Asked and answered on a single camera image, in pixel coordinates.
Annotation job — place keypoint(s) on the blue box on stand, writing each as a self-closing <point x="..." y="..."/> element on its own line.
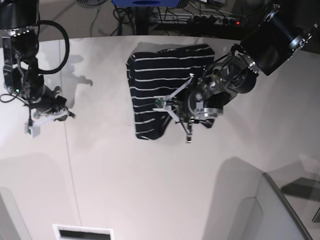
<point x="145" y="3"/>

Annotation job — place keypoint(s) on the navy white striped t-shirt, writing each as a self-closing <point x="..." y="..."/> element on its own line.
<point x="160" y="73"/>

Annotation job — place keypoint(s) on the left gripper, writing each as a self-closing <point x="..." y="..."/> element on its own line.
<point x="202" y="105"/>

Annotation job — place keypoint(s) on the black power strip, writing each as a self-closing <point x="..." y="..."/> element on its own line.
<point x="182" y="19"/>

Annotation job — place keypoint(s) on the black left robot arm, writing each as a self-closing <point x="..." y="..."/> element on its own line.
<point x="283" y="30"/>

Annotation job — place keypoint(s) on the black table leg post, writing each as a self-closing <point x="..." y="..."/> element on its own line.
<point x="141" y="18"/>

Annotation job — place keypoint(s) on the grey monitor edge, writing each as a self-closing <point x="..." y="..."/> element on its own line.
<point x="279" y="220"/>

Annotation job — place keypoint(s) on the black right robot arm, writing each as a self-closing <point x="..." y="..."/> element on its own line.
<point x="23" y="78"/>

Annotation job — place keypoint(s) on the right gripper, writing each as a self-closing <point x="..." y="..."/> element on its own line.
<point x="49" y="103"/>

